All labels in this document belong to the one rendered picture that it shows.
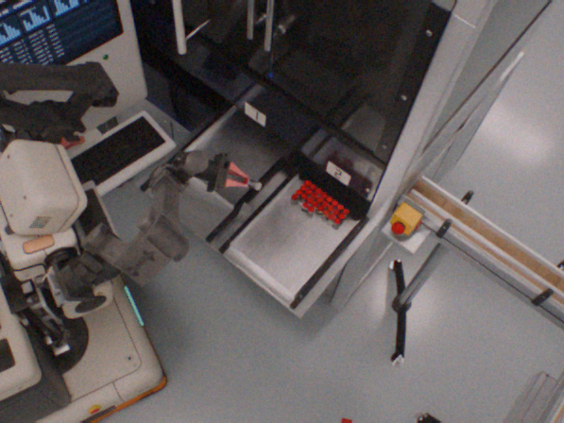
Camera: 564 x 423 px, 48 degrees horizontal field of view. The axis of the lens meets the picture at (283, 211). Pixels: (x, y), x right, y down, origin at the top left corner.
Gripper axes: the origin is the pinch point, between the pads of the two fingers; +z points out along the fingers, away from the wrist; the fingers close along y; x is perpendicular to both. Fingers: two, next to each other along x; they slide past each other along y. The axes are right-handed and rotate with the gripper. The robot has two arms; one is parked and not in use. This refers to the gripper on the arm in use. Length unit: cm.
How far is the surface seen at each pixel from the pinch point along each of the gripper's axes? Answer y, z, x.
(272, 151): 19.7, 21.9, 38.2
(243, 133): 24, 12, 45
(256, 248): -14.9, 18.8, 26.0
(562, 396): -38, 97, -29
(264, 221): -5.5, 20.5, 28.9
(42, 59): 24, -55, 37
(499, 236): 6, 87, -6
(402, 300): -18, 105, 61
